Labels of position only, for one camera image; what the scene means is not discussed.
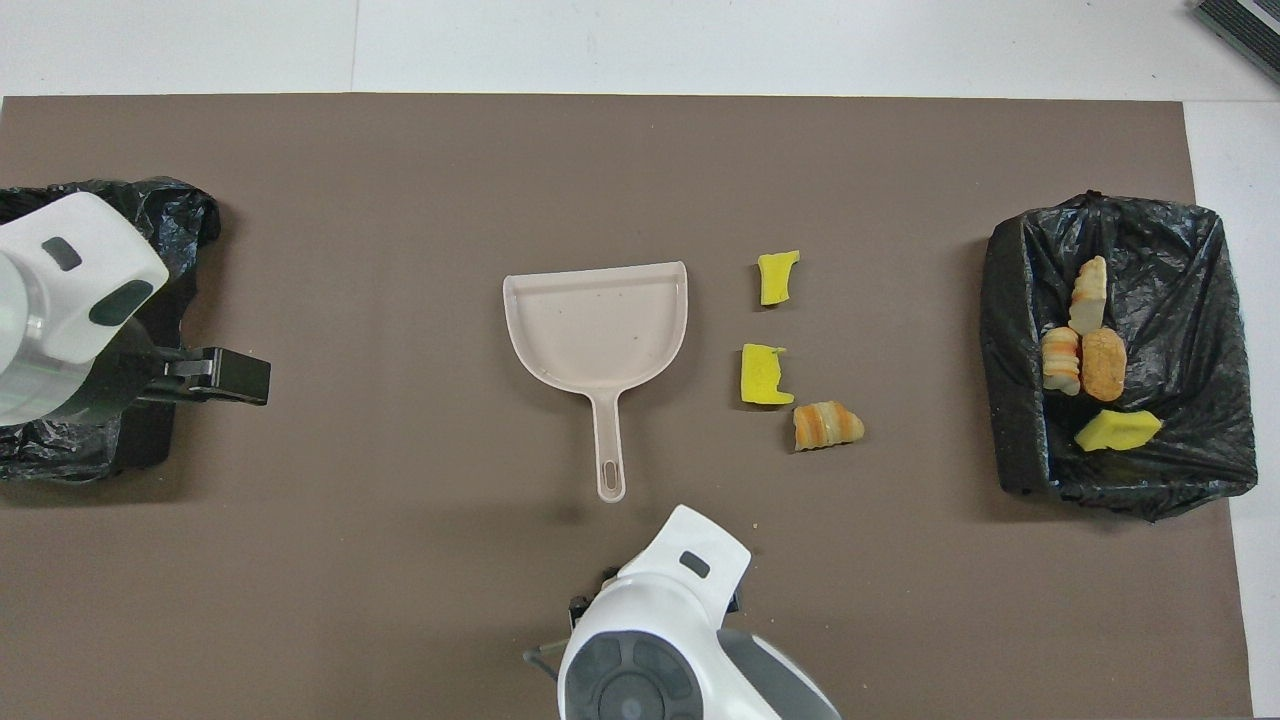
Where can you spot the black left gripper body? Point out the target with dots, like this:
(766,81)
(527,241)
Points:
(235,378)

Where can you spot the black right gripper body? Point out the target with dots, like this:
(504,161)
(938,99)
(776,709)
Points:
(592,600)

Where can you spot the beige plastic dustpan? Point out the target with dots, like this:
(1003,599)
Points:
(595,330)

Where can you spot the notched yellow sponge piece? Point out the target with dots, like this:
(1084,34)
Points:
(762,375)

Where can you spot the yellow sponge piece green backing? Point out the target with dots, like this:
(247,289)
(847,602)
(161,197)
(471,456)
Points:
(1118,430)

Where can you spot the brown bread bun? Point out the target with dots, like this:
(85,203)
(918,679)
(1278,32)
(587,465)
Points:
(1103,365)

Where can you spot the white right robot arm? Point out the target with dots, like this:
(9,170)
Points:
(640,640)

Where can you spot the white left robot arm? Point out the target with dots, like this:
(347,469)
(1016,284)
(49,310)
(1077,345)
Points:
(70,290)

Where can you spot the black bag lined bin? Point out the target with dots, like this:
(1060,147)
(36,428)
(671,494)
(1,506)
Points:
(185,215)
(1180,320)

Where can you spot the brown table mat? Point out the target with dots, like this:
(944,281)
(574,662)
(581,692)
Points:
(400,600)

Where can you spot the orange striped croissant piece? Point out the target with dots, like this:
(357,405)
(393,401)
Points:
(827,426)

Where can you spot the small yellow sponge piece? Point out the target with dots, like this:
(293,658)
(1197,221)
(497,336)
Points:
(777,280)

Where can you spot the dark grey ribbed object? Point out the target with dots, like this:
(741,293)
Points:
(1245,25)

